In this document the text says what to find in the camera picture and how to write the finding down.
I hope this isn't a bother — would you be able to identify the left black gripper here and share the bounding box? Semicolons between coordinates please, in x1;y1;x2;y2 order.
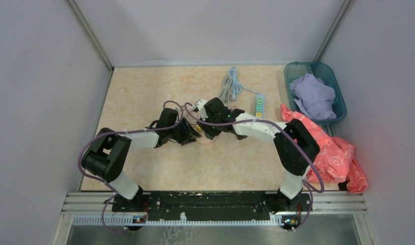
168;117;201;145

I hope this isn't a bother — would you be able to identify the grey cord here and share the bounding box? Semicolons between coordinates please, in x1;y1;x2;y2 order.
218;75;232;101

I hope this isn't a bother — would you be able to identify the light blue power strip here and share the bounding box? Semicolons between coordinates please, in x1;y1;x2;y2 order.
255;94;266;118

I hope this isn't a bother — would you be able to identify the purple cable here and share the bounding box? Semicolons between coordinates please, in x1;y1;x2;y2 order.
184;102;325;234
77;100;185;235

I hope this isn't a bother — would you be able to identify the lavender cloth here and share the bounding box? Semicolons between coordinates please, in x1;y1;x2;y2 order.
290;73;336;120

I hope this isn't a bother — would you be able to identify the red patterned plastic bag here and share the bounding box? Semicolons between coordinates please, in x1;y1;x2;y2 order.
280;104;369;193

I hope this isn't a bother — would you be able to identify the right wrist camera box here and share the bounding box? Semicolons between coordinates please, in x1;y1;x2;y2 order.
195;99;208;120

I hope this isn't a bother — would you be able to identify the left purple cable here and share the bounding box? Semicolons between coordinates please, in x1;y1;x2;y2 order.
77;100;185;235

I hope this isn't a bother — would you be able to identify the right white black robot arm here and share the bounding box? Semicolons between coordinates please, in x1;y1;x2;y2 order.
192;97;320;210

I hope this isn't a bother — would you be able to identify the light blue cord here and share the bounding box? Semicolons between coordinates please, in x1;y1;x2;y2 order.
227;66;261;102

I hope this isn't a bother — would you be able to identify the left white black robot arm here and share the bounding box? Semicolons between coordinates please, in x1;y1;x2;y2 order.
80;108;201;211

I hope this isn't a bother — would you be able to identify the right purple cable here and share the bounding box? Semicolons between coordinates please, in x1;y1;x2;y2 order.
184;102;325;234

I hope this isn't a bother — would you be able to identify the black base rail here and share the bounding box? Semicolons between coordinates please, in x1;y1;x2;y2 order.
112;191;310;222

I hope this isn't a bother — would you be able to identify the green USB charger plug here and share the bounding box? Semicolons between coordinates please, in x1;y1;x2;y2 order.
256;97;264;105

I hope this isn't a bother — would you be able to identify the teal plastic basket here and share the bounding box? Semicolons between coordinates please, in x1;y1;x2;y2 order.
284;62;347;125

